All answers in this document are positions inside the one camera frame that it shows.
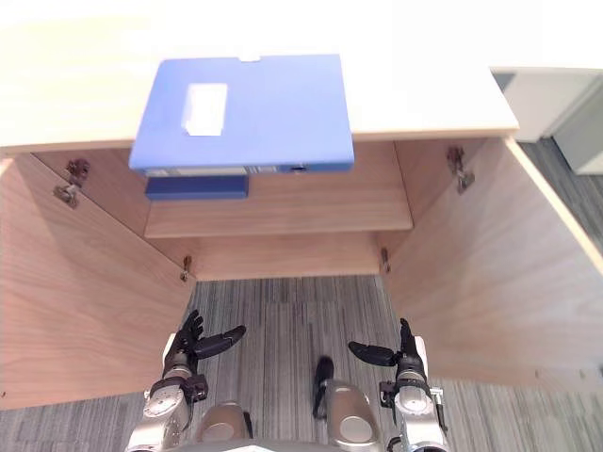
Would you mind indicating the blue file folder box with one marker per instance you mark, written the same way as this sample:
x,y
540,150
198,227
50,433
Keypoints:
x,y
245,113

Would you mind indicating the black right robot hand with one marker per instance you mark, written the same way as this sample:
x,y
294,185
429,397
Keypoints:
x,y
400,350

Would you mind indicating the wooden office cabinet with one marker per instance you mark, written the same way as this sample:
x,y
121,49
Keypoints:
x,y
282,103

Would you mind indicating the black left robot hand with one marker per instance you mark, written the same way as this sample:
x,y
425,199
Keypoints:
x,y
207,346

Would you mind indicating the white furniture unit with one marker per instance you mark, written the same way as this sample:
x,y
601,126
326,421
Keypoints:
x,y
551,108

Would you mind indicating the dark blue folder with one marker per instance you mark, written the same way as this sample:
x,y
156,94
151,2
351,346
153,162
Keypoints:
x,y
197,188

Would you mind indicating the wooden cabinet door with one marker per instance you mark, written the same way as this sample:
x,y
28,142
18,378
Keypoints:
x,y
494,263
70,282

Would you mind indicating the metal door hinge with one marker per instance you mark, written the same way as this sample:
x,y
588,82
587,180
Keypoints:
x,y
385,261
71,183
461,169
186,268

